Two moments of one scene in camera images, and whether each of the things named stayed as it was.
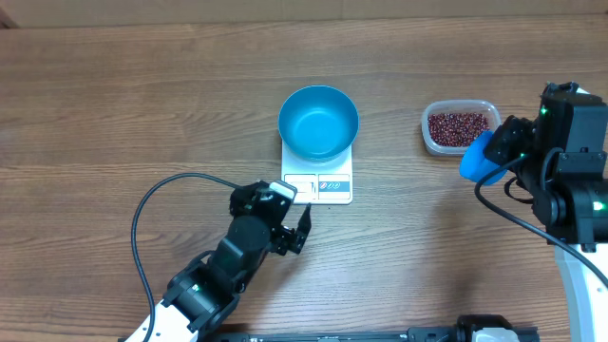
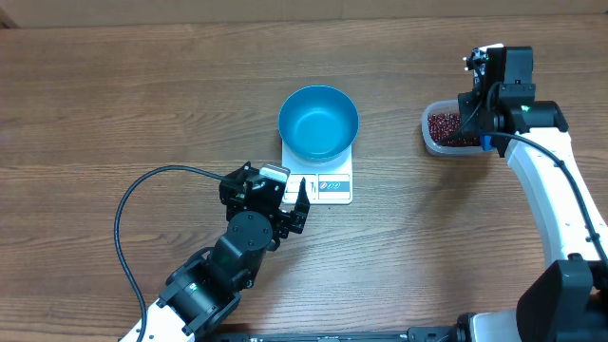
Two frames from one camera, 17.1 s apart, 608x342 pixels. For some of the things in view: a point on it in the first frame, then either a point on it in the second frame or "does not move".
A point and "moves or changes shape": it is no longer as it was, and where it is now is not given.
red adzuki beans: (455, 129) does not move
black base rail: (412, 334) does not move
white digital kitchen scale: (319, 183) does not move
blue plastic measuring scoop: (474, 165) moves or changes shape
